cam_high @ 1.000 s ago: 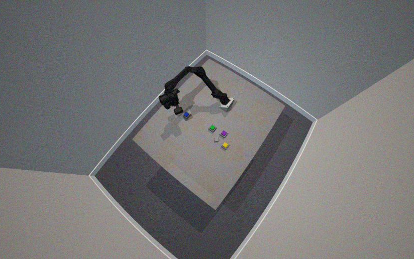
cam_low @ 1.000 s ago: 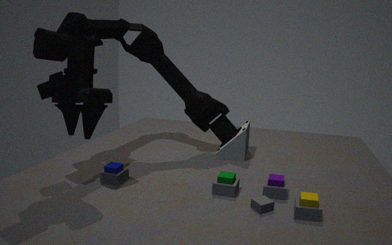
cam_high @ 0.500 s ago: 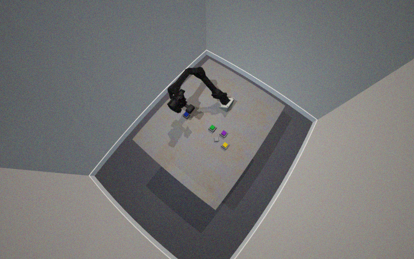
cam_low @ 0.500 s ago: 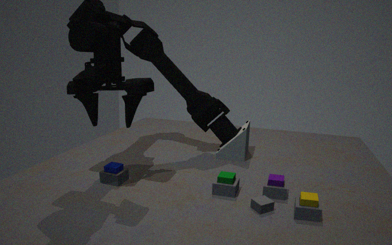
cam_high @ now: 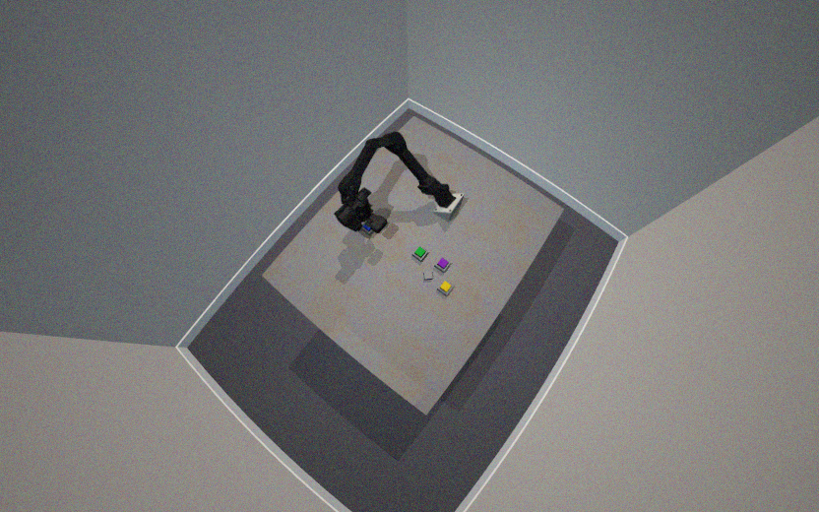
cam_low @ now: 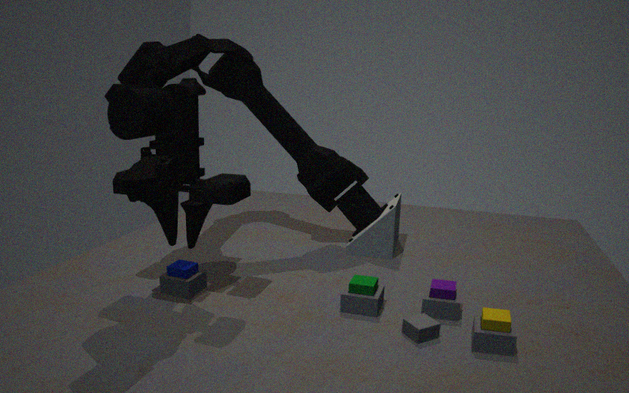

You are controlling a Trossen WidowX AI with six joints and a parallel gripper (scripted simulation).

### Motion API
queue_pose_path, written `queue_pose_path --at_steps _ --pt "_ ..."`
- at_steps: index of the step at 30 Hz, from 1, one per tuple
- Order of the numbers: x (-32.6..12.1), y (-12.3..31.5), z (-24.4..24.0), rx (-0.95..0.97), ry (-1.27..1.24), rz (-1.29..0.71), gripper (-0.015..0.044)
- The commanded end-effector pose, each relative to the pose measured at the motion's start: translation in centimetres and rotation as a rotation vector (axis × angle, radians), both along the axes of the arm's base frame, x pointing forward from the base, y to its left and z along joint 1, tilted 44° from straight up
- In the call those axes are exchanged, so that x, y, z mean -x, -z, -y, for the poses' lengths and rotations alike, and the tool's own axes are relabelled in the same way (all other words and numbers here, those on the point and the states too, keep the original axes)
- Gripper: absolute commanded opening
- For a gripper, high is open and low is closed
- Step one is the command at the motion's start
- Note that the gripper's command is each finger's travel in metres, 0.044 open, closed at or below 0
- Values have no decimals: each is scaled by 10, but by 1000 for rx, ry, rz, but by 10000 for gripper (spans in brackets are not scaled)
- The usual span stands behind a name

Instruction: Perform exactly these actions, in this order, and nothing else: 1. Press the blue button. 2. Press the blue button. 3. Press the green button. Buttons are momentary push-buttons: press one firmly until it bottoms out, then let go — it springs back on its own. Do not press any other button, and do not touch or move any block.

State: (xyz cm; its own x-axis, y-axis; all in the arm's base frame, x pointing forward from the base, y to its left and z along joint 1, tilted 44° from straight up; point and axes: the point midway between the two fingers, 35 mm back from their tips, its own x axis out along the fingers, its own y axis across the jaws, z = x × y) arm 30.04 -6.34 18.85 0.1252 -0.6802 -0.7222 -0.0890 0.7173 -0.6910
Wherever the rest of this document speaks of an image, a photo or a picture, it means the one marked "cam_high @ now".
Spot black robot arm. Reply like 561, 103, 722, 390
335, 132, 456, 231

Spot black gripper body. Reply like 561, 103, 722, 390
358, 203, 387, 233

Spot green button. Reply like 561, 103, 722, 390
412, 245, 428, 262

